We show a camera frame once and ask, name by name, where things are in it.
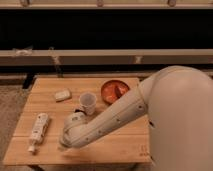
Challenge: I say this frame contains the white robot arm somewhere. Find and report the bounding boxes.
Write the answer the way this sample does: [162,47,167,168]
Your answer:
[60,66,213,171]

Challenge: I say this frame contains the white sponge block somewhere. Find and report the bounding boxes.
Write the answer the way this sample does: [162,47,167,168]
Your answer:
[54,89,72,102]

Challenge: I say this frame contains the orange bowl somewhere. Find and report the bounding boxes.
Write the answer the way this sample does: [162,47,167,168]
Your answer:
[101,80,130,104]

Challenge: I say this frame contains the white plastic bottle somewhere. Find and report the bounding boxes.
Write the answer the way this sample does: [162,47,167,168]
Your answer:
[28,113,50,154]

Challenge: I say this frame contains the wooden table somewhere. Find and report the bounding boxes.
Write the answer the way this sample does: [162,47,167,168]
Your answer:
[3,78,150,166]

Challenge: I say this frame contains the red food piece in bowl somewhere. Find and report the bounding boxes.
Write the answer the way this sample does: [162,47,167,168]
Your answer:
[115,86,123,99]

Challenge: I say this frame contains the translucent plastic cup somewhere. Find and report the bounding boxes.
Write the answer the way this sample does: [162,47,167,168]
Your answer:
[79,92,97,115]

